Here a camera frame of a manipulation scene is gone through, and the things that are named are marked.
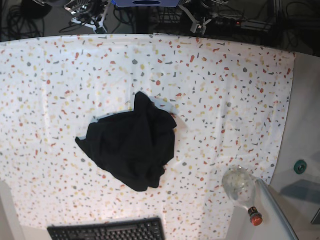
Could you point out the black t-shirt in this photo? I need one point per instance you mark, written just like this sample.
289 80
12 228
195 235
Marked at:
133 146

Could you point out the terrazzo pattern tablecloth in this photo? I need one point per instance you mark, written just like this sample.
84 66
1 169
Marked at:
230 102

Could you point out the clear plastic bottle orange cap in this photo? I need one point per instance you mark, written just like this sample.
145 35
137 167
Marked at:
240 187

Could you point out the black computer keyboard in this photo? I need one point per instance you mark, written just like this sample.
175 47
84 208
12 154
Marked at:
143 229

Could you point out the blue box with oval hole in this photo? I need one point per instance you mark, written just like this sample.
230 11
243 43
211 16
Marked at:
147 3

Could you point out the black power strip red light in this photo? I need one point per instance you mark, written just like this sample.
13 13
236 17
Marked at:
250 25

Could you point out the green tape roll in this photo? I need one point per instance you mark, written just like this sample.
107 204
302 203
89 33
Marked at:
300 167

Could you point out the grey laptop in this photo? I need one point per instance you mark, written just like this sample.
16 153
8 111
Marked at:
276 225

